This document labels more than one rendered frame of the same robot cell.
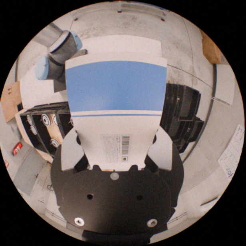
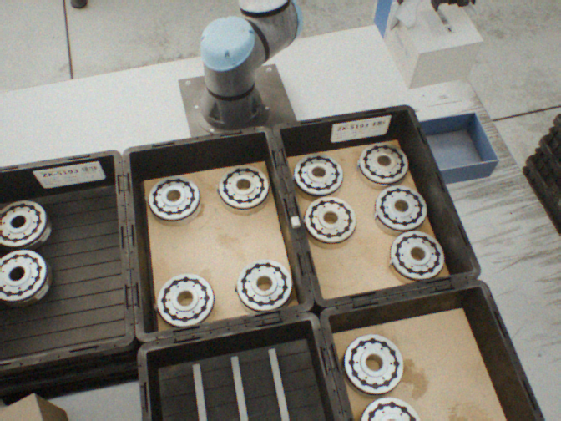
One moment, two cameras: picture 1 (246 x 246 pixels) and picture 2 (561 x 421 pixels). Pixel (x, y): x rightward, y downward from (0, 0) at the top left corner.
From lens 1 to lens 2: 1.08 m
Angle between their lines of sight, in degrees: 58
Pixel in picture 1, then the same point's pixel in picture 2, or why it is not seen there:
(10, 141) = not seen: outside the picture
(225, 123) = not seen: outside the picture
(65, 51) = (284, 27)
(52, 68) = (255, 50)
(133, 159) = (458, 28)
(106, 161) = (432, 36)
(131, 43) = (371, 45)
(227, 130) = not seen: outside the picture
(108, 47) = (325, 63)
